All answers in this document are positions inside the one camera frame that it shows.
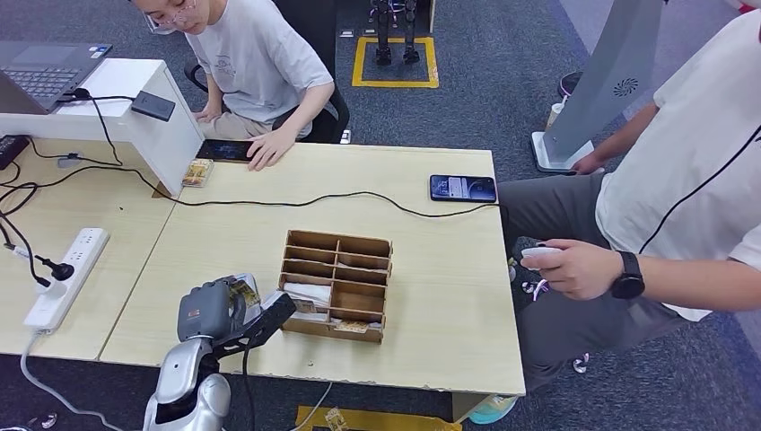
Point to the black shoe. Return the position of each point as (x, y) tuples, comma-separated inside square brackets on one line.
[(569, 84)]

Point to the person's left hand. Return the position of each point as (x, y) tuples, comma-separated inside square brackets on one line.
[(270, 147), (582, 270)]

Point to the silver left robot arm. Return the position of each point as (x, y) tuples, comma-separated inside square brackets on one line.
[(178, 380)]

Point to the yellow floor tape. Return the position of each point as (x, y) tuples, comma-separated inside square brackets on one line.
[(386, 419)]

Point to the white desk riser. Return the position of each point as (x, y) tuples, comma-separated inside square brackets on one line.
[(160, 143)]

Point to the black smartphone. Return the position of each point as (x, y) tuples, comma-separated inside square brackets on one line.
[(464, 188), (223, 150)]

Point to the person's right forearm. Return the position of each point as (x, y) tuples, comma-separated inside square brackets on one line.
[(624, 134), (214, 92)]

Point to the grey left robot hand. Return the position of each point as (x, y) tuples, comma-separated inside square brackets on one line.
[(202, 312)]

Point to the teal white shoe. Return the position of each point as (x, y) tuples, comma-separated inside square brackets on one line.
[(490, 410)]

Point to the person's left forearm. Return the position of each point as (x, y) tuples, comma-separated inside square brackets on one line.
[(695, 285), (306, 110)]

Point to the white plug adapter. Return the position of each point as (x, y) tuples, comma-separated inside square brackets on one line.
[(52, 290)]

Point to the black hub box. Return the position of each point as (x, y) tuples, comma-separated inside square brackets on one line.
[(12, 150)]

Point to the gold cards in clear case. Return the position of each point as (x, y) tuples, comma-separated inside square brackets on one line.
[(197, 173)]

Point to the black power bank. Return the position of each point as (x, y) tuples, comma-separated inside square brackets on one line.
[(153, 106)]

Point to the yellow tape square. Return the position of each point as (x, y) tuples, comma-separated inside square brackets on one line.
[(392, 82)]

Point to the white power strip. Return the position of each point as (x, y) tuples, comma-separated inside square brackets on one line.
[(83, 250)]

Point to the wooden compartment organizer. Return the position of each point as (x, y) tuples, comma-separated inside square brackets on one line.
[(321, 334)]

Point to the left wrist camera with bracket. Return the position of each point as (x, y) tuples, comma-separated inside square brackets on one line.
[(267, 324)]

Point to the white handheld remote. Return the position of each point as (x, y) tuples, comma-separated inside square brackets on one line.
[(538, 252)]

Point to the eyeglasses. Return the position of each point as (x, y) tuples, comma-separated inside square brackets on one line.
[(172, 18)]

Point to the grey floor stand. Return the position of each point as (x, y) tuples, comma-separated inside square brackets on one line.
[(612, 71)]

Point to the person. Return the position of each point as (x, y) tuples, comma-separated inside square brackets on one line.
[(684, 178), (255, 59)]

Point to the person's right hand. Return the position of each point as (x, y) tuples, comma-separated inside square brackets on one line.
[(588, 165), (208, 114)]

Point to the shiny chair caster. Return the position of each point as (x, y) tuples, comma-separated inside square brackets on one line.
[(538, 288), (581, 364)]

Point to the black humanoid robot legs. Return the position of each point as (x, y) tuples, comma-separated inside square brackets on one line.
[(383, 56)]

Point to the grey laptop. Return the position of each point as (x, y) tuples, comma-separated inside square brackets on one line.
[(41, 71)]

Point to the black wristwatch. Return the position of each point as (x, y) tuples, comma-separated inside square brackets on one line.
[(628, 276)]

